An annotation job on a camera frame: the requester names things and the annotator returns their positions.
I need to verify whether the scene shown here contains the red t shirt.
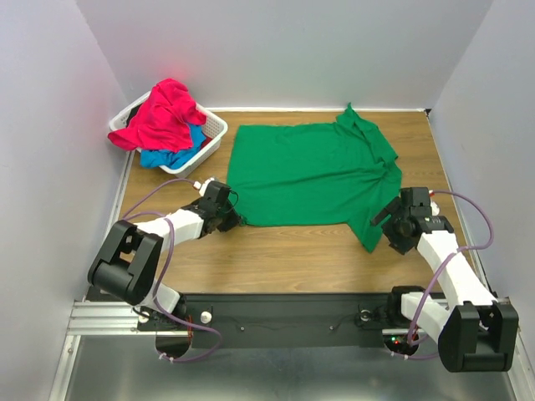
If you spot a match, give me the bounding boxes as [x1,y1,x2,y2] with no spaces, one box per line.
[108,79,206,152]

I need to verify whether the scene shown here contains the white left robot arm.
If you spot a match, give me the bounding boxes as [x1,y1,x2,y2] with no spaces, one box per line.
[88,178,242,329]

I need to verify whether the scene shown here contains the blue t shirt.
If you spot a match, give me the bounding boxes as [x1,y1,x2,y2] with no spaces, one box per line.
[140,124,206,170]

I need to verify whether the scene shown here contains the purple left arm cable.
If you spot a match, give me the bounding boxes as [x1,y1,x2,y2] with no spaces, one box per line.
[120,178,223,363]

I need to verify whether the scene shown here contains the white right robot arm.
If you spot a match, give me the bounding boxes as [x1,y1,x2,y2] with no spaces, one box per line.
[371,187,519,373]

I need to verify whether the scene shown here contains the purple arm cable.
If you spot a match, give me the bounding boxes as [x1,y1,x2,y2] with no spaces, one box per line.
[390,190,497,361]
[120,178,223,363]

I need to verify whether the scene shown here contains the white plastic laundry basket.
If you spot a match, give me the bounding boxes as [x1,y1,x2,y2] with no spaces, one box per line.
[108,89,229,180]

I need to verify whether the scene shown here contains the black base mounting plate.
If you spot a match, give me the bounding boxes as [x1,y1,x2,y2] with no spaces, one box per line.
[137,292,436,351]

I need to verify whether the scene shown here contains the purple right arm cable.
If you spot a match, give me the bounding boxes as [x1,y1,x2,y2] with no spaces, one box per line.
[390,190,497,361]

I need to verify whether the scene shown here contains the green t shirt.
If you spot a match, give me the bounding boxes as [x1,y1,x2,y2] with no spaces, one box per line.
[227,107,402,252]

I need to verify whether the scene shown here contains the aluminium frame rail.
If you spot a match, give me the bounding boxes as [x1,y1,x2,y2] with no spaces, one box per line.
[45,292,143,401]

